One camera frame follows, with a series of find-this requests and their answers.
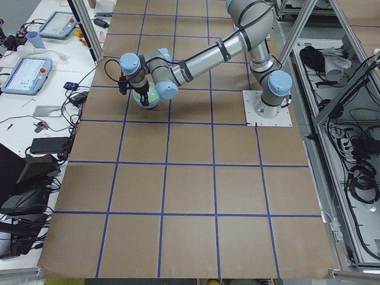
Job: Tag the upper teach pendant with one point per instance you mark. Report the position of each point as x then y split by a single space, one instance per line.
58 25

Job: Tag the black power adapter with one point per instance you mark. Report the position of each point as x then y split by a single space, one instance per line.
101 23

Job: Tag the brown paper table cover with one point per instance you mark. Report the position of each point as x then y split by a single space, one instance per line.
186 190

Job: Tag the small blue device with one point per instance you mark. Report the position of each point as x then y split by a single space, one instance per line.
71 86

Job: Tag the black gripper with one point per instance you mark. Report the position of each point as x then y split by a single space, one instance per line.
142 89

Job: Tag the white power strip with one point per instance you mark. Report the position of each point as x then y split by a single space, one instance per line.
344 145

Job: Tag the silver metal tray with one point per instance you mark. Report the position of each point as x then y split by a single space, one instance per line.
47 112

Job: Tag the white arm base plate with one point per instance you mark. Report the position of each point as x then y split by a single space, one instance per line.
259 114

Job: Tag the blue bowl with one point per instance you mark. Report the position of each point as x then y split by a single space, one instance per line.
151 105

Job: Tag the green bowl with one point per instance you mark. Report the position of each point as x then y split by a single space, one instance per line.
152 94

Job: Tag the lower teach pendant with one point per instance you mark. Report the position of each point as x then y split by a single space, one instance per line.
28 76

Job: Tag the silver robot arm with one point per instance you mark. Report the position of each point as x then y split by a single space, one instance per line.
252 21

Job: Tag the teach pendant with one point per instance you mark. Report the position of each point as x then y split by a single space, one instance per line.
58 25
28 76

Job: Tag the aluminium frame post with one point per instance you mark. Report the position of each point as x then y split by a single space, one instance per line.
82 17

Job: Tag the light blue plastic cup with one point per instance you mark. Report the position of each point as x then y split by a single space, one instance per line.
35 39

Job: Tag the black flat box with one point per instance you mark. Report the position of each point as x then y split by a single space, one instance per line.
49 145

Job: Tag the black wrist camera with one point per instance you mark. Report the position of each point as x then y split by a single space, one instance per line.
123 84

